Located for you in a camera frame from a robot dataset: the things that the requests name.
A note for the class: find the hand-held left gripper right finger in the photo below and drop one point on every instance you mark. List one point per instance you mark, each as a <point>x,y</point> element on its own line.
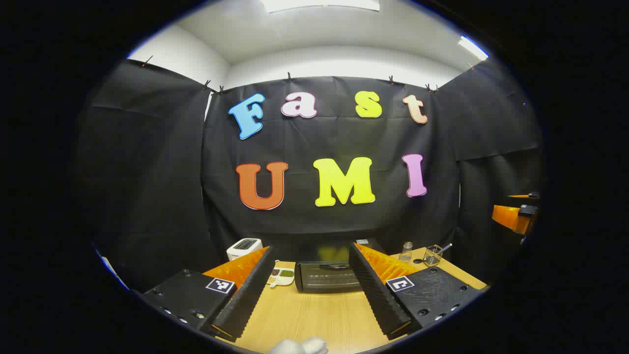
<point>378,295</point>

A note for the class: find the white divided dish of grains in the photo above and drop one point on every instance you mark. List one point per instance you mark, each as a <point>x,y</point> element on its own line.
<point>282,279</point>

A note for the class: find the clear glass bottle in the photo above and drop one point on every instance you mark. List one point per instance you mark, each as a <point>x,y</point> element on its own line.
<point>406,253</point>

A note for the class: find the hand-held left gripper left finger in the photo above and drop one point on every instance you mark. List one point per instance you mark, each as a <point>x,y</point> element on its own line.
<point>248,300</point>

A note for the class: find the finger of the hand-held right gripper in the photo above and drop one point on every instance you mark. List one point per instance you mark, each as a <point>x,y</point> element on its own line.
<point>508,216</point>
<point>528,195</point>

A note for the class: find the metal spoon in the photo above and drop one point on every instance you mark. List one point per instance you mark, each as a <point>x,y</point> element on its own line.
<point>446,247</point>

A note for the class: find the black electric oven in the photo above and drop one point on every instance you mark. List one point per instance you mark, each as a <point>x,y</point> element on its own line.
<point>324,278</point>

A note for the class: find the black backdrop cloth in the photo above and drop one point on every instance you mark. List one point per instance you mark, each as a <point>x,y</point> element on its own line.
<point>319,142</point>

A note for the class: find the white toaster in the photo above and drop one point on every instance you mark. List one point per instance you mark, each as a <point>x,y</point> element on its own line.
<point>241,248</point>

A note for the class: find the small ceiling light panel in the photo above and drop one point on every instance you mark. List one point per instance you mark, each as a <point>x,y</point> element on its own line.
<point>472,47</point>

